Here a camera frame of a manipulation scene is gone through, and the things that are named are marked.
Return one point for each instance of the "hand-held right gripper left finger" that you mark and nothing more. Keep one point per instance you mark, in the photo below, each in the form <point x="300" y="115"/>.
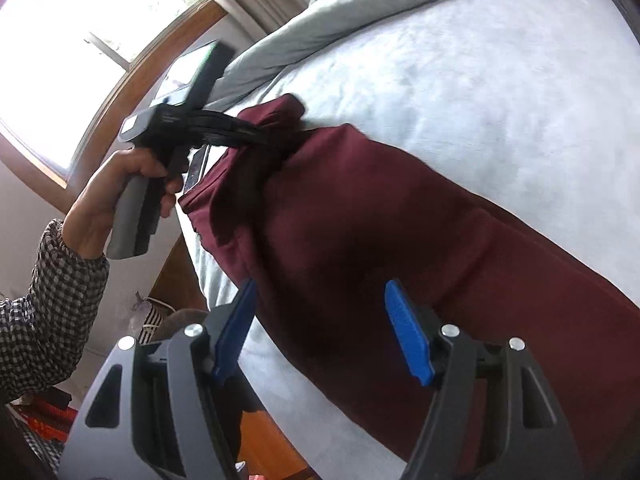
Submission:
<point x="234" y="332"/>

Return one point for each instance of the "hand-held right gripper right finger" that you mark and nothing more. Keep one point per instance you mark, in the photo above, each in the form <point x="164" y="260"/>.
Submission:
<point x="405" y="332"/>

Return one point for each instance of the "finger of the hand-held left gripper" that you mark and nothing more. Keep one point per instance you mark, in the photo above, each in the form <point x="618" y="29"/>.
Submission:
<point x="240" y="143"/>
<point x="225" y="121"/>

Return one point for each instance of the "maroon pants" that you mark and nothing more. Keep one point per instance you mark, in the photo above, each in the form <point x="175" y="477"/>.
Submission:
<point x="360" y="240"/>

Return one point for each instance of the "person's left forearm checked sleeve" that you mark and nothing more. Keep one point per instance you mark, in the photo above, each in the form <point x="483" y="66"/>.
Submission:
<point x="45" y="310"/>

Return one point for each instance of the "person's left hand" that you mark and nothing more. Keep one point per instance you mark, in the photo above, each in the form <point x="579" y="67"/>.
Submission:
<point x="95" y="205"/>

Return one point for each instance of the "brown fuzzy object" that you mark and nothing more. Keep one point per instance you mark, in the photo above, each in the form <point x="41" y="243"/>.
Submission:
<point x="185" y="317"/>

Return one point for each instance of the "grey duvet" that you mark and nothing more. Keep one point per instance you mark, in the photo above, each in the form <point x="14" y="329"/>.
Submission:
<point x="300" y="45"/>

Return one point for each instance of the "wooden framed window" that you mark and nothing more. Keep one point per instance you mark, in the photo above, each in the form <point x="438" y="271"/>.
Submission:
<point x="65" y="75"/>

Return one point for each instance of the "orange basket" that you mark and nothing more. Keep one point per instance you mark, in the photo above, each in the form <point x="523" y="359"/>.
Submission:
<point x="50" y="422"/>

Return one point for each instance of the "pale blue fleece bed blanket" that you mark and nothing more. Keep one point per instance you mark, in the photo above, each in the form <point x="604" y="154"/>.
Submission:
<point x="450" y="85"/>

